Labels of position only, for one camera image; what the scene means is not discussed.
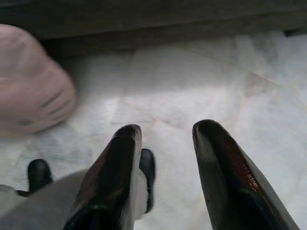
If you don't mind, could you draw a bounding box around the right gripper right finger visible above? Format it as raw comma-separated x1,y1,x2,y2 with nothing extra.
191,119,301,230

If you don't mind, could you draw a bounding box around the pink pillow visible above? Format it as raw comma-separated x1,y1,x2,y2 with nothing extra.
0,23,77,138

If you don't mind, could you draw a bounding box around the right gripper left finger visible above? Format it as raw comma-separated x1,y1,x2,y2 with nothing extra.
64,124,143,230

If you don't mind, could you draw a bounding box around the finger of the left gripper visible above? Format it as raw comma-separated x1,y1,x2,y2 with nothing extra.
27,159,54,192
139,148,156,214

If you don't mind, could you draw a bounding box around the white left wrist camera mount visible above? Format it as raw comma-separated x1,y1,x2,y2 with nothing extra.
0,167,150,230

